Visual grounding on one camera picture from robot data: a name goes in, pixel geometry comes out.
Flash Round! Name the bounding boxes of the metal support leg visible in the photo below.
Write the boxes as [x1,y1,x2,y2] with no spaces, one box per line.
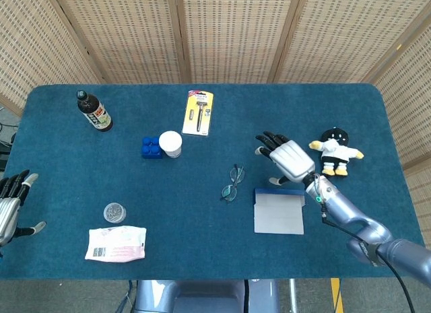
[288,279,299,313]

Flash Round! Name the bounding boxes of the blue felt table cover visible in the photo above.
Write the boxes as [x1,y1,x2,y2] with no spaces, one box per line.
[0,83,429,281]

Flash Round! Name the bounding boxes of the blue folding glasses case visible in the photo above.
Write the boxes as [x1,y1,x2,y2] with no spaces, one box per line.
[253,188,306,236]

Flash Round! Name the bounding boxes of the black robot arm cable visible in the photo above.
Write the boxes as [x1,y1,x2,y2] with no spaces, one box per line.
[321,210,417,313]

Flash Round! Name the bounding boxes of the black and white plush doll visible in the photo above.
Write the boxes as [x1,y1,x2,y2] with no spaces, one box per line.
[308,125,365,178]

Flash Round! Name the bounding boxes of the blue toy building brick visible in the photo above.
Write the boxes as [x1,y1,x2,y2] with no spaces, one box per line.
[140,135,164,160]

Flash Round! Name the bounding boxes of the bamboo folding screen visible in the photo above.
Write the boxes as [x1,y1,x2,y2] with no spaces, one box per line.
[0,0,431,193]

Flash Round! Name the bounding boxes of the blue cable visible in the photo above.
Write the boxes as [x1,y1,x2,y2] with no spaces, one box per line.
[116,279,135,313]

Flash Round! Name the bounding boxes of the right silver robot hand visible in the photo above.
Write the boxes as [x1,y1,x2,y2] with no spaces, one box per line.
[255,131,317,186]

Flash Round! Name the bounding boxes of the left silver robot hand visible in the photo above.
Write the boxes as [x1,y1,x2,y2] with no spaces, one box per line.
[0,169,47,250]

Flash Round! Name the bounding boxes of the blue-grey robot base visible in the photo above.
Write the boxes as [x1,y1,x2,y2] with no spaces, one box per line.
[134,279,280,313]

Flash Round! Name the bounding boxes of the razor in yellow blister pack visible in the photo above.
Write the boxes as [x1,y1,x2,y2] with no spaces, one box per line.
[182,90,214,137]

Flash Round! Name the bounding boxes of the white plastic cup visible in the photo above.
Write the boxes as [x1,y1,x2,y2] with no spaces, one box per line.
[158,131,183,159]

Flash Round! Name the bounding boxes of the dark sauce bottle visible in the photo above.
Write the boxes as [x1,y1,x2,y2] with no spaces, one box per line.
[76,90,114,133]

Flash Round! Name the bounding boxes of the round metal tin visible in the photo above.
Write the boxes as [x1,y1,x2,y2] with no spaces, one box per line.
[103,202,127,223]

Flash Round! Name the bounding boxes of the wire-frame eyeglasses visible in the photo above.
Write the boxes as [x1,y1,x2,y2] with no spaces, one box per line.
[220,164,246,203]

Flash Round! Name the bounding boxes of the black cable bundle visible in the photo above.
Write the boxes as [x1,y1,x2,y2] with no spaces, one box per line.
[0,120,18,172]

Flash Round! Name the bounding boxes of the white pink wet wipes pack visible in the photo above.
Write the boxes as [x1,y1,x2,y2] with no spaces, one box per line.
[84,225,147,263]

